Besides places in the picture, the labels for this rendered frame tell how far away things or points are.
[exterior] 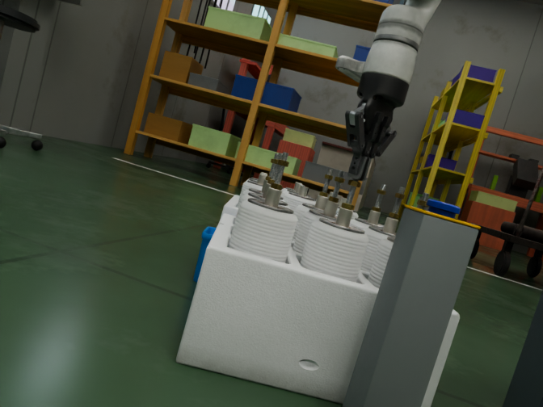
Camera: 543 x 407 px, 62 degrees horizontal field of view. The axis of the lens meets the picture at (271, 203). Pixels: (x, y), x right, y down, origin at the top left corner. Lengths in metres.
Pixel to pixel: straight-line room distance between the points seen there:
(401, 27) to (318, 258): 0.36
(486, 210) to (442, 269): 6.97
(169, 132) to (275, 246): 4.15
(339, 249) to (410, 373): 0.21
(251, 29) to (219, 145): 1.17
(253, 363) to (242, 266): 0.15
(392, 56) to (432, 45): 8.69
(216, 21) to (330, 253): 4.30
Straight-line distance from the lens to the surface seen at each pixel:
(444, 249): 0.57
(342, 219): 0.73
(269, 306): 0.68
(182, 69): 4.87
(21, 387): 0.62
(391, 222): 0.88
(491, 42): 9.57
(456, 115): 6.44
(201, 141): 4.63
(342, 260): 0.70
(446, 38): 9.48
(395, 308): 0.57
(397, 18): 0.75
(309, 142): 7.11
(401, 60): 0.73
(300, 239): 0.83
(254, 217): 0.68
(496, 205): 7.59
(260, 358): 0.71
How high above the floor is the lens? 0.32
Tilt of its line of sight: 5 degrees down
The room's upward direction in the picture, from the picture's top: 16 degrees clockwise
